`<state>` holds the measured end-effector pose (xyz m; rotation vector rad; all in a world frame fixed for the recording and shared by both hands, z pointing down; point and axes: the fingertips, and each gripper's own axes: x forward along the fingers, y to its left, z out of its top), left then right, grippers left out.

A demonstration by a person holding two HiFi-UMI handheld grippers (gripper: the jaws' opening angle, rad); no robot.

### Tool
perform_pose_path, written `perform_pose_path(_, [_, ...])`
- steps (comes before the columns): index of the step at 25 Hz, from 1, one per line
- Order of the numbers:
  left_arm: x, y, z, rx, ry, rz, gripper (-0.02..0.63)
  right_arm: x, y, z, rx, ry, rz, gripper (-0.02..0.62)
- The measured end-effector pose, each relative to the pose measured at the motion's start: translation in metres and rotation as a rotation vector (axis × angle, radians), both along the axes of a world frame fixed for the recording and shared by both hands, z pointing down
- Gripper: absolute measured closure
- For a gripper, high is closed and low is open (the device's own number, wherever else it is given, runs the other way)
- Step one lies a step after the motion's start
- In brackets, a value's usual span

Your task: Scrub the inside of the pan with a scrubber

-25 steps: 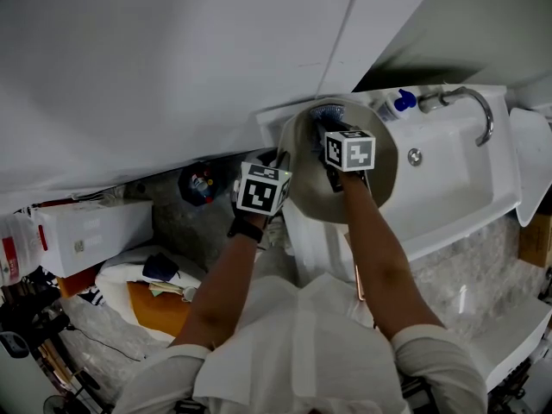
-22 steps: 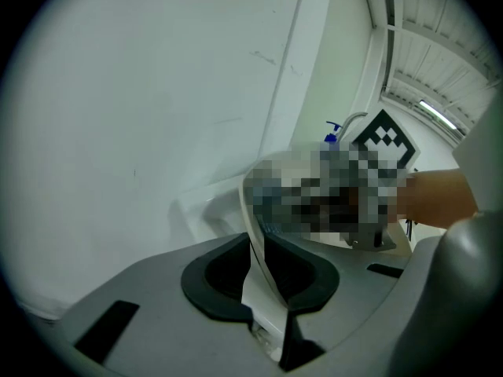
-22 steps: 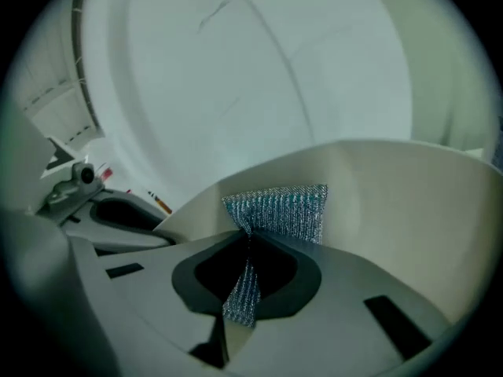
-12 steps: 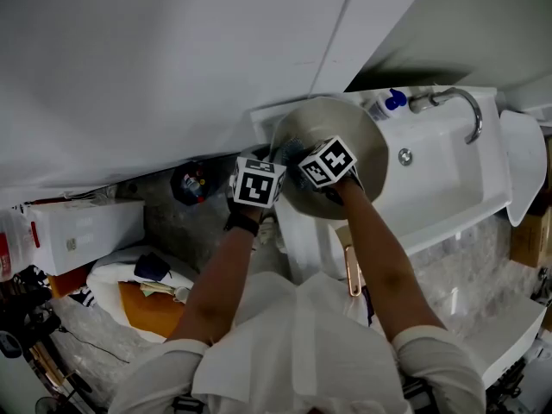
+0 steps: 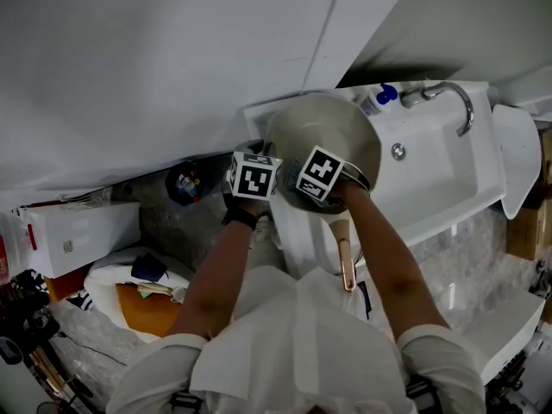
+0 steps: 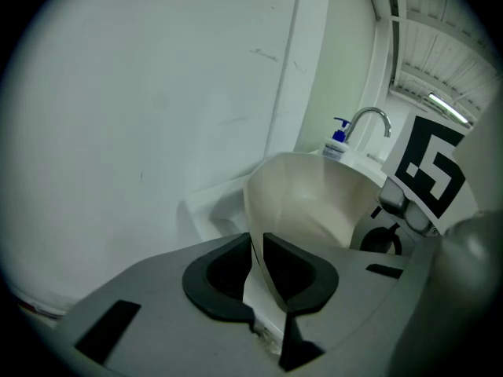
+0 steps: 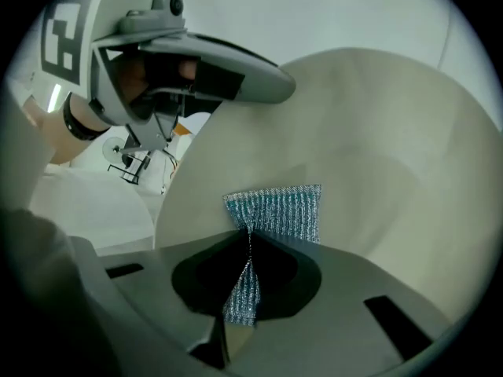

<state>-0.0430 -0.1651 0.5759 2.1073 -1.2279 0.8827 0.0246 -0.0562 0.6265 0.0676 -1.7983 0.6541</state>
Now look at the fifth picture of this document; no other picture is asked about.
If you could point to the person's right forearm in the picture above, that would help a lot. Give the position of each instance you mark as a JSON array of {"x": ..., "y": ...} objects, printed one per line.
[{"x": 388, "y": 265}]

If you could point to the black white striped cloth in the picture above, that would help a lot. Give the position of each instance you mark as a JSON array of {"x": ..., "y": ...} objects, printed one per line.
[{"x": 82, "y": 301}]

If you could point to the white bag with red label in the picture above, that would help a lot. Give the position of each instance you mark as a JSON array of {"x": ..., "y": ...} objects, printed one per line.
[{"x": 8, "y": 252}]

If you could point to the white cushion bag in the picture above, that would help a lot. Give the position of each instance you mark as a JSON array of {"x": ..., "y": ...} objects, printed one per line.
[{"x": 108, "y": 270}]

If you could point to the white carton box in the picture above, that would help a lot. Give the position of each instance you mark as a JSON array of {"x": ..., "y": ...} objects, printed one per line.
[{"x": 86, "y": 235}]

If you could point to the white sink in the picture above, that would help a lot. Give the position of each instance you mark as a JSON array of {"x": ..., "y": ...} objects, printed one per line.
[{"x": 431, "y": 175}]

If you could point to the person's left forearm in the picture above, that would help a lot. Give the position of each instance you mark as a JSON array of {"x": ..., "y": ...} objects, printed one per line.
[{"x": 215, "y": 283}]

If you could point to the beige green folded cloth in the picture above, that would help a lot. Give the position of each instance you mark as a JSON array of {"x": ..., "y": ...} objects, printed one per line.
[{"x": 159, "y": 290}]

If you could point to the orange wooden furniture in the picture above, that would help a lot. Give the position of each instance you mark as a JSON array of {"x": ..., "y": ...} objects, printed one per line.
[{"x": 64, "y": 285}]

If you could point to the dark blue pouch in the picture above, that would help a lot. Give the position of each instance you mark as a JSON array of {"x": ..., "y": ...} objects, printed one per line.
[{"x": 148, "y": 267}]

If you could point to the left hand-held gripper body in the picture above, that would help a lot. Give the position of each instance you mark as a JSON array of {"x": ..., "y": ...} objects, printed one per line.
[{"x": 252, "y": 177}]

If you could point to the person's white clothing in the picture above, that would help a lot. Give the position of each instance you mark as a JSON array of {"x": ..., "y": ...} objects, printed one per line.
[{"x": 293, "y": 343}]

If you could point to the white cabinet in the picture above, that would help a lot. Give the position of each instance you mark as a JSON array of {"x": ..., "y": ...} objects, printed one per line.
[{"x": 500, "y": 339}]

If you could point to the white curved plastic panel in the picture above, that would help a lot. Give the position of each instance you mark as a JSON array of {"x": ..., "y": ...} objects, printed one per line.
[{"x": 517, "y": 158}]

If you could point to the black wristband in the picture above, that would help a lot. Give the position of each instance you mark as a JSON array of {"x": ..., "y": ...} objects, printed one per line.
[{"x": 239, "y": 219}]

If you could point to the dark trash bin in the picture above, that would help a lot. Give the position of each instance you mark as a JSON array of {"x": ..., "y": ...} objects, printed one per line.
[{"x": 174, "y": 188}]

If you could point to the chrome faucet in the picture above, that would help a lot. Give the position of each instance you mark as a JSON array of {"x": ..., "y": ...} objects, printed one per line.
[{"x": 466, "y": 106}]

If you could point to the brown cardboard box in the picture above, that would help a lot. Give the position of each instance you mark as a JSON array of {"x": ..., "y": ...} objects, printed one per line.
[
  {"x": 528, "y": 231},
  {"x": 547, "y": 153}
]

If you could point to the chrome sink drain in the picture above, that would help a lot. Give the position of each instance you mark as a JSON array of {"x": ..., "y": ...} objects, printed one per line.
[{"x": 398, "y": 151}]

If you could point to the soap bottle with blue pump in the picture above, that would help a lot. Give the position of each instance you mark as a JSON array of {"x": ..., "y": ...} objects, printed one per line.
[{"x": 386, "y": 95}]

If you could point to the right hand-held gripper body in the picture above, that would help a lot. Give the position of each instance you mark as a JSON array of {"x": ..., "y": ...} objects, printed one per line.
[{"x": 321, "y": 171}]

